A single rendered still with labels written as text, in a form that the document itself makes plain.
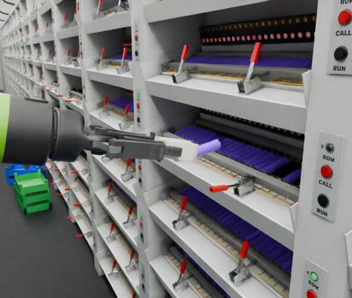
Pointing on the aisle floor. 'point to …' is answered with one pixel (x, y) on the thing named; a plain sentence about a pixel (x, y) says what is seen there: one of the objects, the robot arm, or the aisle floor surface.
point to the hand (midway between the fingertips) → (176, 149)
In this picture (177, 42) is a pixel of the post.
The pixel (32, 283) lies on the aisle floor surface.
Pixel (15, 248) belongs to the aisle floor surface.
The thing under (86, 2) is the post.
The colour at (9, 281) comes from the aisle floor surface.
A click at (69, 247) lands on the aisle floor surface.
